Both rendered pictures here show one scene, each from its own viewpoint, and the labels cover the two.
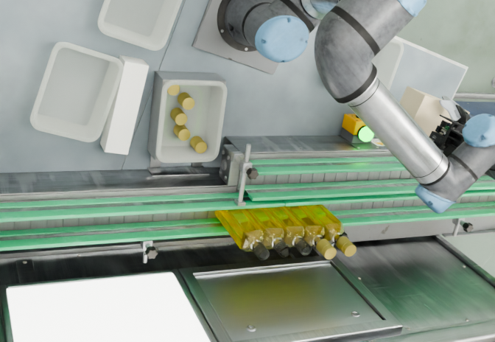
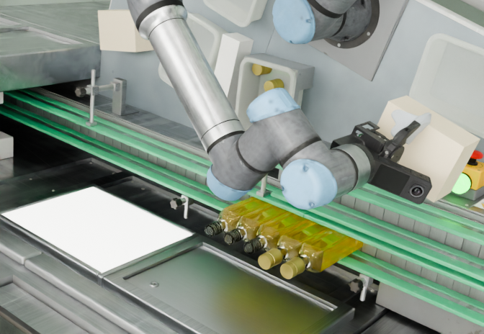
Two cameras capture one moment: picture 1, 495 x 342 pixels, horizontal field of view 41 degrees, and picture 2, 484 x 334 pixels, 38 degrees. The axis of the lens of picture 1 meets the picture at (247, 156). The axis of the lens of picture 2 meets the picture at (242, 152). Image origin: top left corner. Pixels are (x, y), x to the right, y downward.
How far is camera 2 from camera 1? 160 cm
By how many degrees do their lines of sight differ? 58
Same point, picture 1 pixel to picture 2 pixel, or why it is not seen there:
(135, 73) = (230, 47)
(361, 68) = not seen: outside the picture
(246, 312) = (177, 278)
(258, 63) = (353, 63)
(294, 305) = (220, 300)
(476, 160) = (245, 138)
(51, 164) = (186, 119)
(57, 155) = not seen: hidden behind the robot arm
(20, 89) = not seen: hidden behind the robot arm
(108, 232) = (172, 179)
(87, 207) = (158, 148)
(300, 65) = (406, 78)
